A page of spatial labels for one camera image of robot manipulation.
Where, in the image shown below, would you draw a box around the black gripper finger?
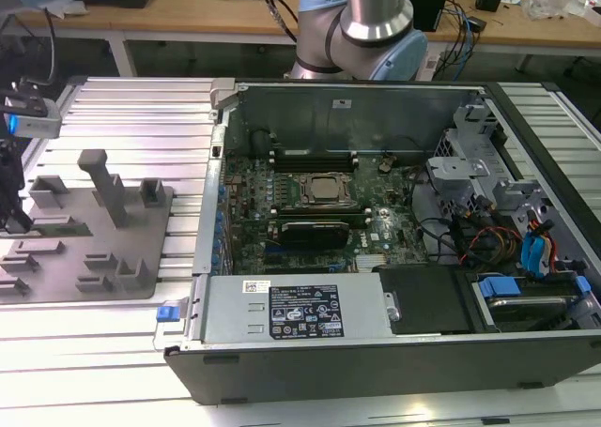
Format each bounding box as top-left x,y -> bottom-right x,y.
0,187 -> 32,235

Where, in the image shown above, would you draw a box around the green RAM stick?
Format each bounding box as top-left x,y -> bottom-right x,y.
280,147 -> 352,159
27,223 -> 93,237

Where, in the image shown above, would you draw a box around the black RAM slot bank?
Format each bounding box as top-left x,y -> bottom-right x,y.
273,148 -> 359,174
270,204 -> 368,219

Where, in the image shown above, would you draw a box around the grey parts rack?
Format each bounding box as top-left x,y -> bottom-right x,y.
0,148 -> 176,305

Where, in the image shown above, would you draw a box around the crumpled white paper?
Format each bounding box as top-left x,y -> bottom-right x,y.
44,0 -> 89,21

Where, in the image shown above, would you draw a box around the wooden desk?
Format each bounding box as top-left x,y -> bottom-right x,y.
0,0 -> 601,79

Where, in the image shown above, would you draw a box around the silver power supply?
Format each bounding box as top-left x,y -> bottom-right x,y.
200,274 -> 396,346

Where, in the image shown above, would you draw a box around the metal CPU socket cover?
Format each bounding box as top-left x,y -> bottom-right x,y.
299,170 -> 354,206

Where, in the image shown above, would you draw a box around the black graphics card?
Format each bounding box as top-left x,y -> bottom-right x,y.
275,218 -> 351,251

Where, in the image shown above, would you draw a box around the CPU with silver top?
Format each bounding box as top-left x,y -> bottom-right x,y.
312,176 -> 341,199

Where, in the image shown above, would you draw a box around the black PC case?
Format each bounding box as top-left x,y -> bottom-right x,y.
162,77 -> 601,407

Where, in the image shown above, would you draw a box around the silver chipset heatsink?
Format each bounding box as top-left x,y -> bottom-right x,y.
354,252 -> 391,274

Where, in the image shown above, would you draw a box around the green motherboard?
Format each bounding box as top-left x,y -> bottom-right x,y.
220,149 -> 431,276

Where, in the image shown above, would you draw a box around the black plastic cover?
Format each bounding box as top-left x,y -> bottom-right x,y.
375,262 -> 475,337

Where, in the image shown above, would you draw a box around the grey metal drive cage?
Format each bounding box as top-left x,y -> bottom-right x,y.
424,96 -> 511,212

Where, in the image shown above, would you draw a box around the black speaker box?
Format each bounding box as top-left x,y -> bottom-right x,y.
403,0 -> 453,33

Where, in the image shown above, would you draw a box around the blue disk carrier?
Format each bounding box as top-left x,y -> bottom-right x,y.
473,274 -> 592,334

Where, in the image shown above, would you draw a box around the clear plastic bags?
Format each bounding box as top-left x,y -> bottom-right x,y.
523,0 -> 591,23

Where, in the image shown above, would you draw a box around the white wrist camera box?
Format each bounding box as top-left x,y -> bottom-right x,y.
0,82 -> 63,140

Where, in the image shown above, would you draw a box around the black camera cable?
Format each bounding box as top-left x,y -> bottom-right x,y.
40,5 -> 58,88

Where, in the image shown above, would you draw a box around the grey case latch handle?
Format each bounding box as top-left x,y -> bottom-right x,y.
209,78 -> 239,110

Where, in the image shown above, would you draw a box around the grey braided cable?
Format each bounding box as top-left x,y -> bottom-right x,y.
260,0 -> 301,43

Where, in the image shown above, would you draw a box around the black wire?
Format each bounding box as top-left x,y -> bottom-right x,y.
415,217 -> 466,264

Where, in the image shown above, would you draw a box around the thin blue cable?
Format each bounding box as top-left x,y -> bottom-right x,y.
461,4 -> 476,79

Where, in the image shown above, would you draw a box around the red yellow power wires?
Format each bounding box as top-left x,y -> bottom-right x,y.
459,224 -> 523,265

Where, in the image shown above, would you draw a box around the blue flat wire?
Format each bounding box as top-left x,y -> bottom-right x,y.
535,229 -> 555,278
520,232 -> 541,278

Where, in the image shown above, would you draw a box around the orange wire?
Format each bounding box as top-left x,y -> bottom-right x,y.
526,210 -> 560,273

